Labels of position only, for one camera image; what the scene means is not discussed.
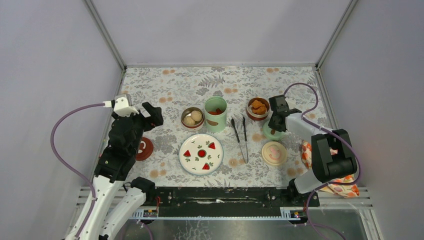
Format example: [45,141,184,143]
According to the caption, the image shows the fried chicken piece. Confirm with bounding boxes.
[251,100,265,111]
[253,106,268,115]

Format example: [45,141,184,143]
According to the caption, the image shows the green lid with handle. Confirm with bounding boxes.
[262,120,286,141]

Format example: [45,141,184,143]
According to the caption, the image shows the rice ball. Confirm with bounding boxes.
[190,110,203,122]
[183,115,196,126]

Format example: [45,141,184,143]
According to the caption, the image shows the steel bowl red band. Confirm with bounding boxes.
[245,97,270,121]
[180,107,205,131]

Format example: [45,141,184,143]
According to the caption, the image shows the black tongs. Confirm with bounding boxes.
[230,116,250,165]

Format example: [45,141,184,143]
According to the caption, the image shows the white plate with food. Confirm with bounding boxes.
[178,133,224,176]

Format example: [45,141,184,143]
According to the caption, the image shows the green cylindrical container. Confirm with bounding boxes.
[204,96,228,133]

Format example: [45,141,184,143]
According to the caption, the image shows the red sausage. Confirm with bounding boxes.
[208,108,223,116]

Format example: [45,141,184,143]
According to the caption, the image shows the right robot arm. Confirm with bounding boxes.
[268,95,358,206]

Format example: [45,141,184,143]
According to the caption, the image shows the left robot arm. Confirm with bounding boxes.
[66,102,164,240]

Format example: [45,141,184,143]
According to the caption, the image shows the red round lid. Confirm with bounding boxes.
[135,137,154,162]

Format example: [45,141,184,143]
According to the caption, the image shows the cream round lid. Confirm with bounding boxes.
[261,141,288,166]

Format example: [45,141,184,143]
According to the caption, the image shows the floral table mat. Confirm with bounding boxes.
[119,66,330,187]

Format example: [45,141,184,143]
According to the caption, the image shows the orange floral cloth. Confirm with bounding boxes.
[300,141,360,198]

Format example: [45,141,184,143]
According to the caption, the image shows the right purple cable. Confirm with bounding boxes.
[282,82,363,193]

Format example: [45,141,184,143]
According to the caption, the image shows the purple cable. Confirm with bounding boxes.
[282,82,363,193]
[50,103,114,239]

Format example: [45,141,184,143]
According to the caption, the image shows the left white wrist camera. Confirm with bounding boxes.
[102,93,140,117]

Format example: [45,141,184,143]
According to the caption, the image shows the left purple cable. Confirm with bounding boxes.
[50,103,114,239]

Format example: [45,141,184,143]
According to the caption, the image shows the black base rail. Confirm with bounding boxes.
[144,187,305,217]

